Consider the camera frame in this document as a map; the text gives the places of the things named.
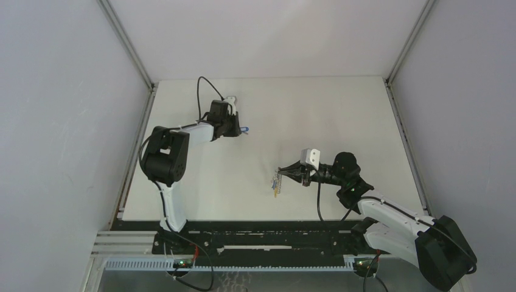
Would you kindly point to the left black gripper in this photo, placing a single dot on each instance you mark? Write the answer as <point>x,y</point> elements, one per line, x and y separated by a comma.
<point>236,131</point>

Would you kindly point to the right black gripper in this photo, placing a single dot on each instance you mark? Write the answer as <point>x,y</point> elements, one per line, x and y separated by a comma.
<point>298,171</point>

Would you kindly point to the metal keyring with yellow tag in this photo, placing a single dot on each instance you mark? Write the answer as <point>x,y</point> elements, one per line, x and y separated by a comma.
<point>276,183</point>

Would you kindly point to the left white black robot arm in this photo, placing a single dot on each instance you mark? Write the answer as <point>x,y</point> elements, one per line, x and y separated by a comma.
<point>163,155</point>

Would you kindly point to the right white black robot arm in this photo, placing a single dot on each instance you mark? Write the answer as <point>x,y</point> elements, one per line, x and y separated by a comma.
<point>437,247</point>

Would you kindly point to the right electronics board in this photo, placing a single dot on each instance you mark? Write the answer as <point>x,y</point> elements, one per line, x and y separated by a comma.
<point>365,268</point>

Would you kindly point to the electronics board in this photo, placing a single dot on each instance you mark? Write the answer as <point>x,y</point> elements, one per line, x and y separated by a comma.
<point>365,268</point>
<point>178,264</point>

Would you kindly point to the left electronics board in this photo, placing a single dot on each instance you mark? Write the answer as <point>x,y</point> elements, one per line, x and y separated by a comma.
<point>178,264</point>

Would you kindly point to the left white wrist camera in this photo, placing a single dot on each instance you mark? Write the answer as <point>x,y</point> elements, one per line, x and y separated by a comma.
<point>231,101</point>

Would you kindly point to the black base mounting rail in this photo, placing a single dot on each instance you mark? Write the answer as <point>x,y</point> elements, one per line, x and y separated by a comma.
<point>268,244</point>

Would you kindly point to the right aluminium frame post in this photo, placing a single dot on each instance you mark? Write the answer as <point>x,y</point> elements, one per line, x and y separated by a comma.
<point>411,39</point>

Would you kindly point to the aluminium frame post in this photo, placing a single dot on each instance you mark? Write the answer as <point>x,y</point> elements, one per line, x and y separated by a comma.
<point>411,39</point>
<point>122,35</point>

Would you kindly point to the left aluminium frame post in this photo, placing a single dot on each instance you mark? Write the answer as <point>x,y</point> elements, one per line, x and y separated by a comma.
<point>122,35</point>

